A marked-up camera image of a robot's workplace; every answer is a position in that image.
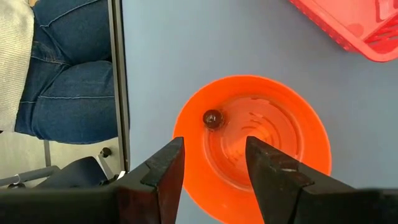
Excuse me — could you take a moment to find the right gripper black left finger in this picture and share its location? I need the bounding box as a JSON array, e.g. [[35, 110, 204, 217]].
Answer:
[[0, 136, 186, 224]]

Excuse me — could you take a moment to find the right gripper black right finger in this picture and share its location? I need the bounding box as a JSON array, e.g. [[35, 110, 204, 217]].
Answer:
[[245, 136, 398, 224]]

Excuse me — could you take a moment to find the small dark brown ball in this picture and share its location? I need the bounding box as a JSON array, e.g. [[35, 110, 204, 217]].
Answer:
[[202, 109, 224, 131]]

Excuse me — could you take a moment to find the orange plastic bowl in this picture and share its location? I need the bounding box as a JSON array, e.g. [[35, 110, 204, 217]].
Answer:
[[172, 74, 333, 224]]

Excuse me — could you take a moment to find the black chair base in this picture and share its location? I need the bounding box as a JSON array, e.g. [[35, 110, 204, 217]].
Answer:
[[0, 139, 125, 190]]

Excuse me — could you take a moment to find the person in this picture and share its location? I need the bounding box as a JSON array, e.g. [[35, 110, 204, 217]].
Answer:
[[0, 0, 119, 144]]

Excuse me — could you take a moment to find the red plastic basket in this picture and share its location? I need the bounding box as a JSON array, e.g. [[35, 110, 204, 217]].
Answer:
[[287, 0, 398, 63]]

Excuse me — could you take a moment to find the black table frame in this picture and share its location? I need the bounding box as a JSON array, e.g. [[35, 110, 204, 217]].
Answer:
[[107, 0, 131, 174]]

